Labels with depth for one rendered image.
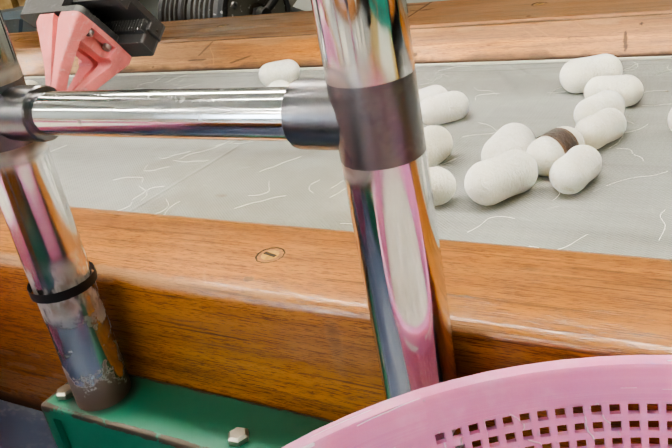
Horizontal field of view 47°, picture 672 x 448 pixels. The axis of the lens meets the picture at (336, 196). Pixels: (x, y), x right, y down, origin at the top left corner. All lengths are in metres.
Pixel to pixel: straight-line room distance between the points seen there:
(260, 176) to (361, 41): 0.27
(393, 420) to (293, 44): 0.51
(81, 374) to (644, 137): 0.30
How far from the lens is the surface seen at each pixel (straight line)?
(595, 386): 0.22
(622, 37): 0.58
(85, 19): 0.65
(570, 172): 0.37
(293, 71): 0.62
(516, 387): 0.22
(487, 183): 0.36
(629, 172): 0.40
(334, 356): 0.28
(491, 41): 0.60
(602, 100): 0.44
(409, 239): 0.21
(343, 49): 0.19
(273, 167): 0.46
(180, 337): 0.32
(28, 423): 0.43
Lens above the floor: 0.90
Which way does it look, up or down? 24 degrees down
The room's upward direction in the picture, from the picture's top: 11 degrees counter-clockwise
